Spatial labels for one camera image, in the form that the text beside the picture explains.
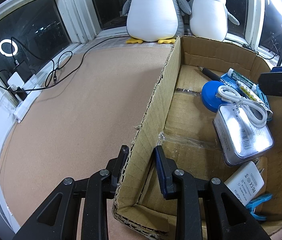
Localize white wall charger plug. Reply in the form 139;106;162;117
224;161;264;206

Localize white rectangular tin box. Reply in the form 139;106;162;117
213;105;274;166

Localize green glitter glue tube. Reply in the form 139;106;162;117
227;68;257;93

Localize brown cardboard box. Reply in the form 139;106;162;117
112;36;282;239

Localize black cable on floor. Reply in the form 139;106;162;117
0;36;130;90

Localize blue clothes peg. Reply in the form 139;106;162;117
245;193;273;222

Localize blue phone stand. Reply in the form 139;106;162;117
221;73;273;121

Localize white usb cable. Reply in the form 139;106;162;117
214;84;268;129

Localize small penguin plush toy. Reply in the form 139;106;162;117
189;0;240;41

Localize white power adapter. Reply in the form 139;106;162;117
7;72;25;88

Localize large penguin plush toy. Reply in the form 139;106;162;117
123;0;191;44

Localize black marker pen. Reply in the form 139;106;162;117
198;66;221;81

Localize white power strip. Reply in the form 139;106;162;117
14;74;41;123

